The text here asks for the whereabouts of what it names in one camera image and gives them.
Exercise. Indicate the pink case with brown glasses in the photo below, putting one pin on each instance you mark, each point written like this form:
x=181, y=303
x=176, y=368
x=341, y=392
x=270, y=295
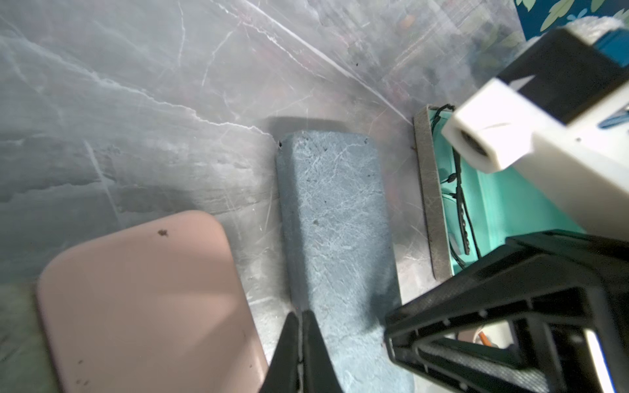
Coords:
x=159, y=307

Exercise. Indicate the green case with black glasses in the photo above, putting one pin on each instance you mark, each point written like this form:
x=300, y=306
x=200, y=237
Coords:
x=469, y=213

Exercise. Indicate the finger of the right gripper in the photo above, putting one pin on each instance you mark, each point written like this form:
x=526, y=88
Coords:
x=467, y=367
x=559, y=276

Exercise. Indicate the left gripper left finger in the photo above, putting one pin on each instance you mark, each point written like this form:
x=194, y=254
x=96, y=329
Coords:
x=283, y=376

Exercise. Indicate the thin black framed glasses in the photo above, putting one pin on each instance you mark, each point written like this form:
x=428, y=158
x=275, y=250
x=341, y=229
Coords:
x=464, y=220

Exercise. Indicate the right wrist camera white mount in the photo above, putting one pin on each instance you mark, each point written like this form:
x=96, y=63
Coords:
x=558, y=114

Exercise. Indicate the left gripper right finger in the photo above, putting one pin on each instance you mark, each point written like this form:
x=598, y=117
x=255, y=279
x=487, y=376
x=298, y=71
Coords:
x=318, y=370

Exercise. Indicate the green case with olive glasses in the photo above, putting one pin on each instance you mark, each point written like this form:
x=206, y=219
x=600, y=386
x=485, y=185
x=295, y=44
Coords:
x=340, y=255

